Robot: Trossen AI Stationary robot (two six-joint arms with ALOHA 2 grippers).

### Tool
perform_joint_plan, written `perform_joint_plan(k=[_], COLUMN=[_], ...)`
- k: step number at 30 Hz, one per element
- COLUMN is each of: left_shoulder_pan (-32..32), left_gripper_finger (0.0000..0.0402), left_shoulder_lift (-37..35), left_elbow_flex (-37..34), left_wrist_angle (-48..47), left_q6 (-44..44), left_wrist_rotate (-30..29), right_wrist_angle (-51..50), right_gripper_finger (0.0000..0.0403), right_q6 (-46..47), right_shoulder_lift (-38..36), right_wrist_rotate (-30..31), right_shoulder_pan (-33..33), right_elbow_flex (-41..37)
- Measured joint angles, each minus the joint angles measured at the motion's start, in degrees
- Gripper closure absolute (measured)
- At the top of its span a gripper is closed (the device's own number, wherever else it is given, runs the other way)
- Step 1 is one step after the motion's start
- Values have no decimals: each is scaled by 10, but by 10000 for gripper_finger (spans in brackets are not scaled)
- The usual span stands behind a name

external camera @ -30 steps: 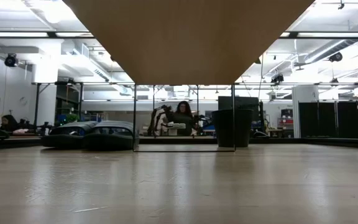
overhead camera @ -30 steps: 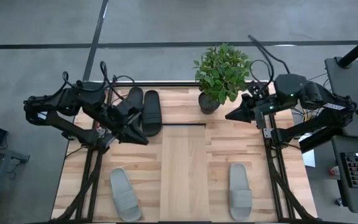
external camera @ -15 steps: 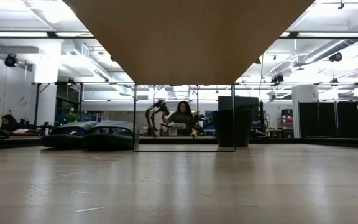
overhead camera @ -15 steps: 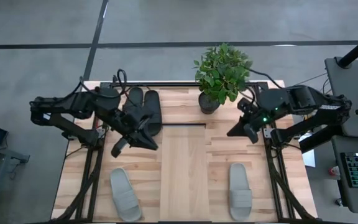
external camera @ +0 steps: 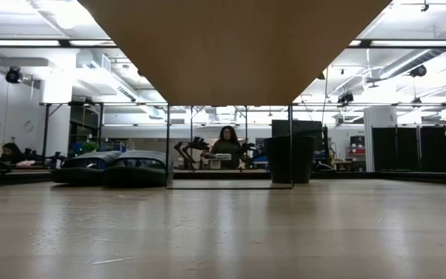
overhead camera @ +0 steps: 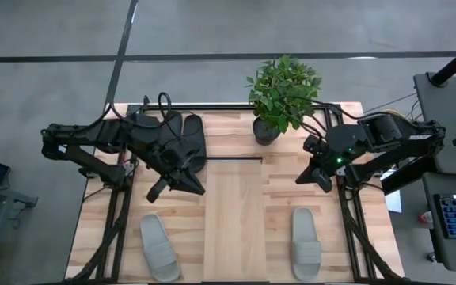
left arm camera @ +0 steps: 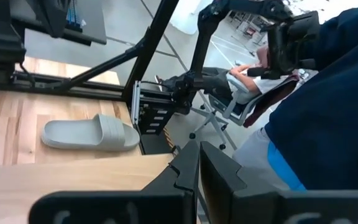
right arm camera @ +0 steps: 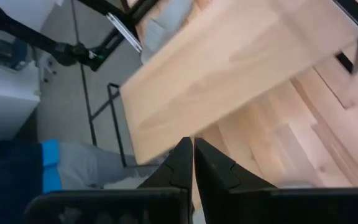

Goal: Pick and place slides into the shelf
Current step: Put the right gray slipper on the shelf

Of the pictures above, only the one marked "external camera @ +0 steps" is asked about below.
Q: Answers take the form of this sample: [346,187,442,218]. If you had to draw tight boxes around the black aluminium table frame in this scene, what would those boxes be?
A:
[0,169,446,187]

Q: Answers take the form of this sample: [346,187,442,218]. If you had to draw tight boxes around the background black metal frame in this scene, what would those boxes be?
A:
[39,101,106,160]

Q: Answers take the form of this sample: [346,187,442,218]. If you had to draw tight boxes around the black partition panels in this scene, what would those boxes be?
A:
[372,126,446,173]

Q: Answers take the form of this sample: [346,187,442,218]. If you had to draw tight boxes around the person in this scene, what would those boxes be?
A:
[0,142,26,164]
[208,125,247,171]

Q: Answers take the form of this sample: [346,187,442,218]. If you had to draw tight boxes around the large black panel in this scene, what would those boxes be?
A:
[271,119,324,137]

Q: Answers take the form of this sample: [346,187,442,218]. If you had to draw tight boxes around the wooden shelf with black frame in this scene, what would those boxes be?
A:
[77,0,393,190]

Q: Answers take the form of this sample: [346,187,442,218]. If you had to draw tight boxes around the storage rack red bins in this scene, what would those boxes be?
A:
[345,135,366,162]

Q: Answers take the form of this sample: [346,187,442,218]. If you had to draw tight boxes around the green potted plant black pot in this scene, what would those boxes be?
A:
[263,135,317,184]

